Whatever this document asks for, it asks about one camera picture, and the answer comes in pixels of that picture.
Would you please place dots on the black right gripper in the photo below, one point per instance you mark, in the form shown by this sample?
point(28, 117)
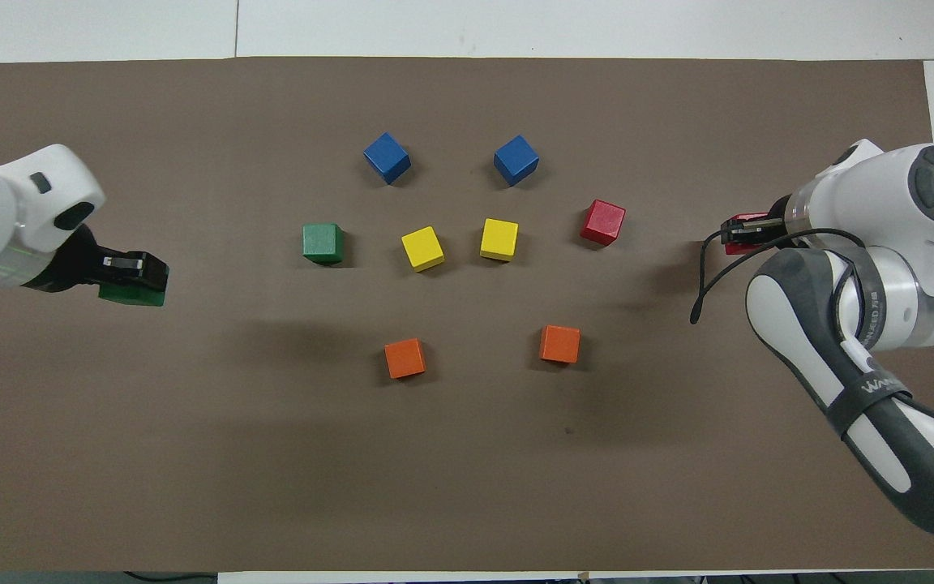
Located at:
point(777, 223)

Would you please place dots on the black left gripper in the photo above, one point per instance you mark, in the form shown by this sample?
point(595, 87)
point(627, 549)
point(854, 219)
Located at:
point(74, 261)

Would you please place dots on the red wooden cube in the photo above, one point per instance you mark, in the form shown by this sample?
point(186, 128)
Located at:
point(602, 222)
point(741, 250)

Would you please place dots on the green wooden cube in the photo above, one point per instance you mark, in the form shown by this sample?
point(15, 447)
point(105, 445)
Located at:
point(323, 243)
point(130, 298)

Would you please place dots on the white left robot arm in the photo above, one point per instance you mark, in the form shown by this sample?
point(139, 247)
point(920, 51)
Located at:
point(21, 203)

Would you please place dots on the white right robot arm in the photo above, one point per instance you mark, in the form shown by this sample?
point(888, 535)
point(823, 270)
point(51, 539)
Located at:
point(864, 195)

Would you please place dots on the orange wooden cube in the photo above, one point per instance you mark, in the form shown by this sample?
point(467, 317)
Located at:
point(404, 358)
point(560, 344)

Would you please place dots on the brown table mat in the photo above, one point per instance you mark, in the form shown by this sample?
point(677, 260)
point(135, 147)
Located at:
point(272, 454)

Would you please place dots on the blue wooden cube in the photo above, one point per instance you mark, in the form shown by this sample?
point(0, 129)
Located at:
point(387, 157)
point(516, 160)

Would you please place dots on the yellow wooden cube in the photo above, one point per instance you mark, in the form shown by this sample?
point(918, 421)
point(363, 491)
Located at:
point(422, 248)
point(499, 239)

